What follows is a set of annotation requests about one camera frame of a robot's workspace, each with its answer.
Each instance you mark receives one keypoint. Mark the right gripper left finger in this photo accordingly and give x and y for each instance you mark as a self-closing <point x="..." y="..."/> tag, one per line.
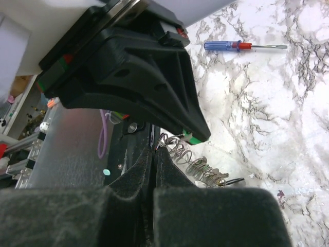
<point x="105" y="216"/>

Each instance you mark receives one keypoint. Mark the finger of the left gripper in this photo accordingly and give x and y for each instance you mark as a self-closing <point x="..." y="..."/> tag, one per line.
<point x="132" y="73"/>

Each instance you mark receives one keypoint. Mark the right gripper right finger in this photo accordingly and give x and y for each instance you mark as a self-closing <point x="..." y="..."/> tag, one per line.
<point x="186" y="215"/>

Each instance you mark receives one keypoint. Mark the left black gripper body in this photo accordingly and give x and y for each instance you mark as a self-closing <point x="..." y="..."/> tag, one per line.
<point x="144" y="17"/>

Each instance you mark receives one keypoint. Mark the keyring bunch with tags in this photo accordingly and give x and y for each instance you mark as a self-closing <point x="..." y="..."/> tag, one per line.
<point x="197" y="169"/>

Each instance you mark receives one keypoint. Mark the green key tag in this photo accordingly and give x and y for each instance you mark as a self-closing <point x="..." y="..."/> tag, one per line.
<point x="189" y="138"/>

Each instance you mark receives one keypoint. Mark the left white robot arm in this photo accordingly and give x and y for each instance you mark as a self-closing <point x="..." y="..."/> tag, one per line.
<point x="180" y="10"/>

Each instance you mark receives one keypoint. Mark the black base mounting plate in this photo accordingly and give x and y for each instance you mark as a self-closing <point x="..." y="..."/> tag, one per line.
<point x="128" y="139"/>

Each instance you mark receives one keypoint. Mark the blue red screwdriver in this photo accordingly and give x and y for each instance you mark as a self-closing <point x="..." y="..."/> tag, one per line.
<point x="237" y="46"/>

